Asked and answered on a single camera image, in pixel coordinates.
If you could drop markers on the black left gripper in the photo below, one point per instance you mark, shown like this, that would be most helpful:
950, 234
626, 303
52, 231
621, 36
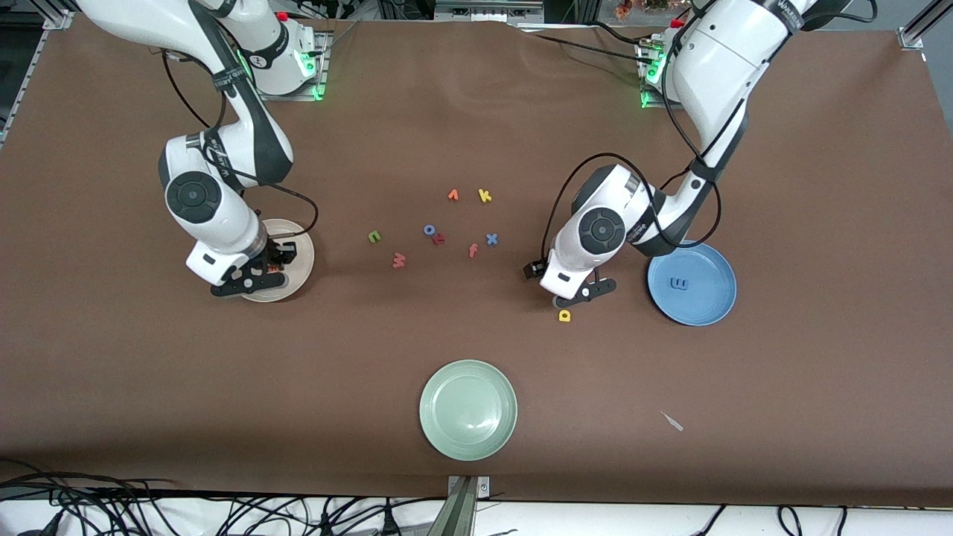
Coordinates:
528, 271

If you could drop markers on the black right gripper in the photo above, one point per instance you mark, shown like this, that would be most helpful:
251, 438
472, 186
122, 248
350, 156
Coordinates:
274, 255

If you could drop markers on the blue foam letter m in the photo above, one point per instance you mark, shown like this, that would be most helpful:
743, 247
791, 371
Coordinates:
679, 284

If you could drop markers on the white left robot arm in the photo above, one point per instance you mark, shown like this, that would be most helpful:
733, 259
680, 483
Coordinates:
603, 231

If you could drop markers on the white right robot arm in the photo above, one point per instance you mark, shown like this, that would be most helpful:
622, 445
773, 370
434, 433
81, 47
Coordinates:
201, 197

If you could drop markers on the beige plate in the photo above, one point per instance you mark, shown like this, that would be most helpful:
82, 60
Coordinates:
301, 277

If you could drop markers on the pale green plate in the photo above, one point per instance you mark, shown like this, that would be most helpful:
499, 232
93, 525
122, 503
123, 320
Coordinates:
467, 410

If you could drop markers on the brown table cover sheet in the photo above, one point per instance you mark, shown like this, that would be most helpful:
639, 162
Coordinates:
476, 112

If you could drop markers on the blue plate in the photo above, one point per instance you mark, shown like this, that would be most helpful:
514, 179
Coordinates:
707, 298

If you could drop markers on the clear tape scrap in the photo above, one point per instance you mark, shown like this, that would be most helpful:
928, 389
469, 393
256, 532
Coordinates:
672, 422

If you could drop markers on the orange background object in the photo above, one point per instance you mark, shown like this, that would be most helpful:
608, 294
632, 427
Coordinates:
624, 9

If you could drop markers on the aluminium corner profile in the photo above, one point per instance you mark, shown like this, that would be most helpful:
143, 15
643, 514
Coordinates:
919, 30
58, 21

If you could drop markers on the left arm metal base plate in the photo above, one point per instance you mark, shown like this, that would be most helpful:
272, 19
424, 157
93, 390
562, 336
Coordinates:
649, 104

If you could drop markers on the metal bracket post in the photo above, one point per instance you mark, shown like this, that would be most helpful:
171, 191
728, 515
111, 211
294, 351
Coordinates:
461, 506

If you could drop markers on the aluminium frame bar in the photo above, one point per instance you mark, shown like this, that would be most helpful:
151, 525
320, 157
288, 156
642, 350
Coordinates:
488, 7

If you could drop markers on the aluminium side rail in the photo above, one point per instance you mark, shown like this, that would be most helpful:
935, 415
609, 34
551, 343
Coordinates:
22, 85

